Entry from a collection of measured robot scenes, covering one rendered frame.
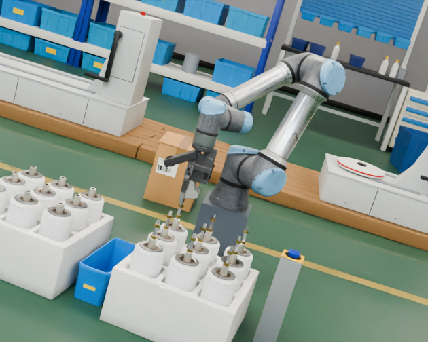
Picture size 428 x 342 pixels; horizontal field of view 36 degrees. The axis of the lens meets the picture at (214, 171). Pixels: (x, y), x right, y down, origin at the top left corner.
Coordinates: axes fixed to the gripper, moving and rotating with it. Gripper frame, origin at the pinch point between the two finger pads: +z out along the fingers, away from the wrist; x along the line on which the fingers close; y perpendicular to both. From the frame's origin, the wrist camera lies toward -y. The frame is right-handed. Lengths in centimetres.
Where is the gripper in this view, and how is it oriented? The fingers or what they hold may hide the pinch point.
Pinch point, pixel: (181, 199)
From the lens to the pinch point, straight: 220.6
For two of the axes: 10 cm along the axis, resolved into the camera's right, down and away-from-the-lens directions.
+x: 1.2, -2.2, 9.7
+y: 9.5, 3.0, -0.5
